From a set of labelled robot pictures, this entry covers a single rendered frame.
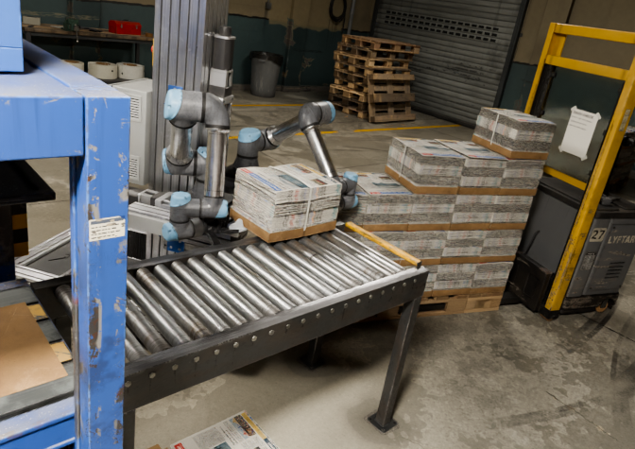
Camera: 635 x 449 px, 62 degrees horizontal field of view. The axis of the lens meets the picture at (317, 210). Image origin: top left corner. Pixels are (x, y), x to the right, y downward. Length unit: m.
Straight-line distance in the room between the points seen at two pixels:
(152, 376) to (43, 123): 0.81
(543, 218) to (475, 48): 6.74
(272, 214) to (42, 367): 1.01
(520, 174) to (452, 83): 7.39
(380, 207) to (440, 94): 8.00
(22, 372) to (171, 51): 1.60
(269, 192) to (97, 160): 1.23
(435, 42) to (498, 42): 1.35
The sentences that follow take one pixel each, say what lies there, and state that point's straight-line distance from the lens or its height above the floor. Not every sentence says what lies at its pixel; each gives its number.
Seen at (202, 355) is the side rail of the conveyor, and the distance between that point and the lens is 1.57.
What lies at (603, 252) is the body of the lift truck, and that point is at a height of 0.50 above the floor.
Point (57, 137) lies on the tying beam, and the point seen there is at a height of 1.48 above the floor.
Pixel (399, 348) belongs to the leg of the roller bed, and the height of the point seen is 0.43.
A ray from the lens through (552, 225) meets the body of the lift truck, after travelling 4.01.
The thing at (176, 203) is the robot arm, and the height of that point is 0.95.
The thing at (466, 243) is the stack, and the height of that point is 0.51.
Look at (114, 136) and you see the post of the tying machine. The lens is 0.94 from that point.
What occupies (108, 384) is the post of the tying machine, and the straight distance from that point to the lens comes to 1.18.
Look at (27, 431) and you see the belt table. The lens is 1.39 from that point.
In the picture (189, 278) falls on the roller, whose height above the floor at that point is 0.79.
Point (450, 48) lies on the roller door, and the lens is 10.78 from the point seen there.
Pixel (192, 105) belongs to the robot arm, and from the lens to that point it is 2.06.
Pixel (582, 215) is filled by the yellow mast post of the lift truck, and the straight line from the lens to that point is 3.64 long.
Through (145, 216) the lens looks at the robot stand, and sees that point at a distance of 2.52.
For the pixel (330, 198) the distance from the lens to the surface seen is 2.29.
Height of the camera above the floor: 1.74
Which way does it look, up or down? 21 degrees down
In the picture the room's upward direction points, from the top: 9 degrees clockwise
